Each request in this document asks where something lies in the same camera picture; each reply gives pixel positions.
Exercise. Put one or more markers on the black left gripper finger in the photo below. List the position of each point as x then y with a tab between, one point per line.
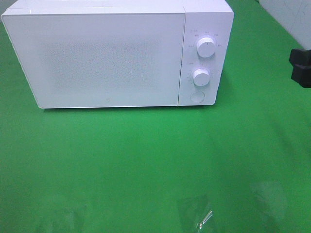
302	75

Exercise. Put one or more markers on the white microwave door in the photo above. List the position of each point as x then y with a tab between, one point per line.
113	60

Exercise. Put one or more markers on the white upper power knob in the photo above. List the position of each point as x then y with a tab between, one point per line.
206	46

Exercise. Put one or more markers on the white microwave oven body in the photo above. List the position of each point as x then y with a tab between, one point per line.
202	17

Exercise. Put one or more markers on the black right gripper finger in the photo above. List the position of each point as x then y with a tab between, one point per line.
300	57

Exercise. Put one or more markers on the clear tape patch on cloth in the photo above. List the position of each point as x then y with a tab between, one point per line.
196	215

